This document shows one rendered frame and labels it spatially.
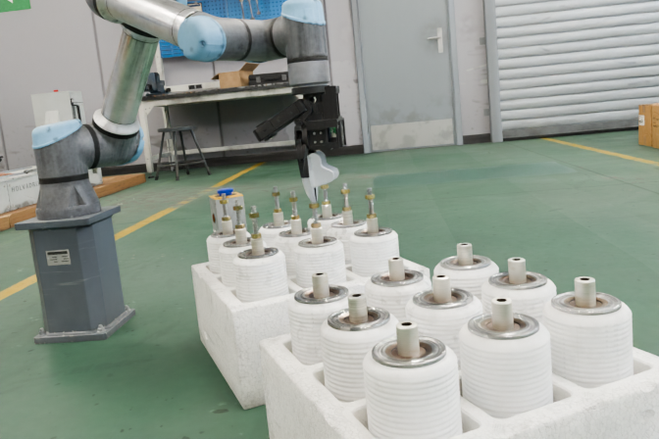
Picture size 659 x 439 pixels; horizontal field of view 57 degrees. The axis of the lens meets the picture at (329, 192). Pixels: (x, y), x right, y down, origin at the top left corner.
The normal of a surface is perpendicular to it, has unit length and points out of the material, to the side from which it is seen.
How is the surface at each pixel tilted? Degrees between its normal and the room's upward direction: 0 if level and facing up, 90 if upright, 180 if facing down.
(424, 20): 90
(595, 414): 90
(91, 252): 90
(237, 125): 90
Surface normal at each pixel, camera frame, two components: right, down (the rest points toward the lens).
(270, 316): 0.39, 0.09
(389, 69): -0.08, 0.15
